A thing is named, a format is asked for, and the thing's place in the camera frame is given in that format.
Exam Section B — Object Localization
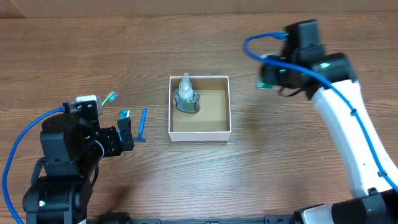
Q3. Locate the blue disposable razor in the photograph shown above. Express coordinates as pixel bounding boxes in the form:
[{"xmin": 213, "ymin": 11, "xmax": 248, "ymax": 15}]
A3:
[{"xmin": 134, "ymin": 108, "xmax": 147, "ymax": 142}]

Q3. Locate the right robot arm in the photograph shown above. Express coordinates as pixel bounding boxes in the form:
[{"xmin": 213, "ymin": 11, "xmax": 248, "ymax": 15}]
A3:
[{"xmin": 259, "ymin": 53, "xmax": 397, "ymax": 223}]

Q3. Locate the green toothbrush with cap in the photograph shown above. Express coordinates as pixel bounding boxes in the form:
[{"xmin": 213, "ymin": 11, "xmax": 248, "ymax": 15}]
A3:
[{"xmin": 102, "ymin": 91, "xmax": 118, "ymax": 106}]

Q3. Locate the green soap pack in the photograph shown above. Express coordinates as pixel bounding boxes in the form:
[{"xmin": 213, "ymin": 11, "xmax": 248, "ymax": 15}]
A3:
[{"xmin": 257, "ymin": 63, "xmax": 280, "ymax": 90}]

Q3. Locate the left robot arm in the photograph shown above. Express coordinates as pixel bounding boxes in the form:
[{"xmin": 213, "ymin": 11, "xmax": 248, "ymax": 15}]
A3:
[{"xmin": 22, "ymin": 113, "xmax": 134, "ymax": 223}]

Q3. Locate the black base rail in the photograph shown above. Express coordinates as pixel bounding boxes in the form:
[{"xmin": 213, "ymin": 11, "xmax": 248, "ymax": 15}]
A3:
[{"xmin": 99, "ymin": 212, "xmax": 299, "ymax": 224}]

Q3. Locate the teal toothpaste tube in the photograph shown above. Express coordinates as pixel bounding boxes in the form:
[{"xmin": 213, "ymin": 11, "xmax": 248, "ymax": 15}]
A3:
[{"xmin": 117, "ymin": 110, "xmax": 131, "ymax": 131}]

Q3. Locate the clear pump soap bottle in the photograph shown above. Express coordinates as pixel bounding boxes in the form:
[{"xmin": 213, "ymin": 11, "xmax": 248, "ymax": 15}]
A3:
[{"xmin": 174, "ymin": 73, "xmax": 200, "ymax": 114}]

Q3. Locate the white cardboard box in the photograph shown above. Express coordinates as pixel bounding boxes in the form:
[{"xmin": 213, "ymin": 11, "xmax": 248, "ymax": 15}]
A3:
[{"xmin": 168, "ymin": 75, "xmax": 232, "ymax": 142}]

